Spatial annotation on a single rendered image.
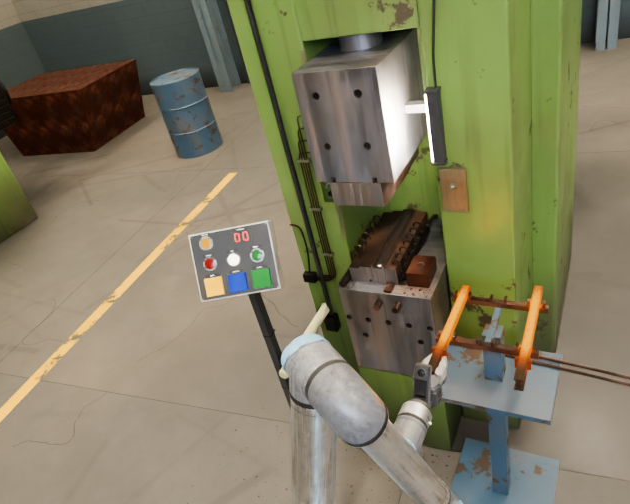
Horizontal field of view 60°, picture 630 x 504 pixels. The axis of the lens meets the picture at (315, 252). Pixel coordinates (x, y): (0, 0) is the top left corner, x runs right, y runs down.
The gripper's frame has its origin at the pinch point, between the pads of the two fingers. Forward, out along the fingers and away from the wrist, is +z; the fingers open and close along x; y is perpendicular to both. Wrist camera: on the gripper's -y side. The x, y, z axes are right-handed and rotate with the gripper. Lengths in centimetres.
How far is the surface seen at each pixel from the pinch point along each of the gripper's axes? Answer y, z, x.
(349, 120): -63, 37, -35
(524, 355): -0.9, 6.1, 24.6
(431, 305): 8.5, 32.1, -13.0
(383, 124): -61, 38, -23
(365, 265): -2, 38, -41
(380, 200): -33, 37, -29
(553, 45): -64, 97, 19
